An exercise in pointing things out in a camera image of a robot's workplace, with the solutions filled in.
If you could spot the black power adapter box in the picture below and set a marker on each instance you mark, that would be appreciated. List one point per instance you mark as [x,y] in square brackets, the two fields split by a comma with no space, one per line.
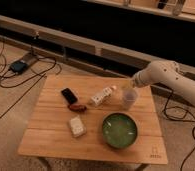
[18,67]

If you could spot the white sponge block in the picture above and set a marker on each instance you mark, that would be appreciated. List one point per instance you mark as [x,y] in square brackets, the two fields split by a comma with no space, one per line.
[77,127]

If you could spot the brown oblong snack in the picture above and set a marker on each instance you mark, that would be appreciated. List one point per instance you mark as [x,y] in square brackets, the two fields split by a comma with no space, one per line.
[77,108]

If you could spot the wooden folding table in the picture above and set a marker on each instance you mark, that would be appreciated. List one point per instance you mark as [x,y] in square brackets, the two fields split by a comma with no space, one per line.
[48,133]

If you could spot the black smartphone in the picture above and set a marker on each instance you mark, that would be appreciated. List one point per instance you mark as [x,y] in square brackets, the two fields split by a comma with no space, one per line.
[69,96]

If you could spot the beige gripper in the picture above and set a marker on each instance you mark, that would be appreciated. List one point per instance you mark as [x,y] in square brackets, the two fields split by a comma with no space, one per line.
[133,83]

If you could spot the clear plastic cup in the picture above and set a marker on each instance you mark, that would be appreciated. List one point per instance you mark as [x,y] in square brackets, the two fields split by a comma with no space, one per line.
[129,97]

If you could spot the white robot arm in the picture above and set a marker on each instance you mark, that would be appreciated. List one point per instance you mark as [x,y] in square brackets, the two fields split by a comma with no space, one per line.
[167,73]

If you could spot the white milk carton bottle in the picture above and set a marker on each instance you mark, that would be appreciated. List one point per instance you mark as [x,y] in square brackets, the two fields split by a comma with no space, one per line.
[101,96]

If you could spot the green ceramic bowl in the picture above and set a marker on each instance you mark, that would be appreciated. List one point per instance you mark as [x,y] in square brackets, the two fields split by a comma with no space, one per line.
[119,130]

